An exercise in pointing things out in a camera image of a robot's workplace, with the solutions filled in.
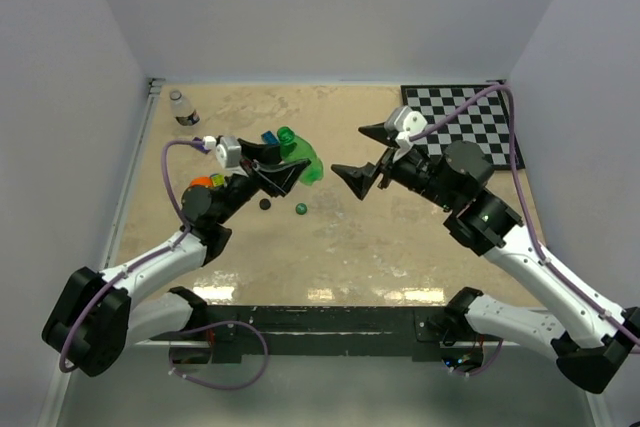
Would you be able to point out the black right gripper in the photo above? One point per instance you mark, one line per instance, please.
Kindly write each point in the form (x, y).
(390, 163)

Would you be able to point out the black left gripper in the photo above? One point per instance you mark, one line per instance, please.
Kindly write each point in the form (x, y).
(276, 180)

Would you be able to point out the green plastic bottle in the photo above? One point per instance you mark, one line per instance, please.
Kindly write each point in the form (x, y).
(293, 148)

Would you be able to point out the green bottle cap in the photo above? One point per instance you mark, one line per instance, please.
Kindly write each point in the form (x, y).
(301, 209)

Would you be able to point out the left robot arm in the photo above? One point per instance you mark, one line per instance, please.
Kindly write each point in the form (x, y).
(98, 313)

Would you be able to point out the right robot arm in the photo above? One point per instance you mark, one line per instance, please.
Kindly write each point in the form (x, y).
(586, 335)

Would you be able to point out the black bottle cap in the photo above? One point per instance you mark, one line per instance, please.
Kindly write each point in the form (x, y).
(264, 204)

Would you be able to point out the clear Pepsi bottle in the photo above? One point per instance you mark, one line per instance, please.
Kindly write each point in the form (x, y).
(182, 109)

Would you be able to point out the colourful toy car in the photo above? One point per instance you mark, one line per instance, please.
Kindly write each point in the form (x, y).
(212, 181)

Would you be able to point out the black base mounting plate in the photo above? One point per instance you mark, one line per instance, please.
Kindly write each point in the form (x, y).
(420, 333)

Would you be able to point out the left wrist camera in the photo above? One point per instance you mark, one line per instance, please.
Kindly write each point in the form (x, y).
(227, 150)

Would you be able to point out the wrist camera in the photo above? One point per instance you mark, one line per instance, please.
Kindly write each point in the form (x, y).
(227, 150)
(404, 122)

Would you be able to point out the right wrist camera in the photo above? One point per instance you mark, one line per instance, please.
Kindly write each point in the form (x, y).
(404, 122)

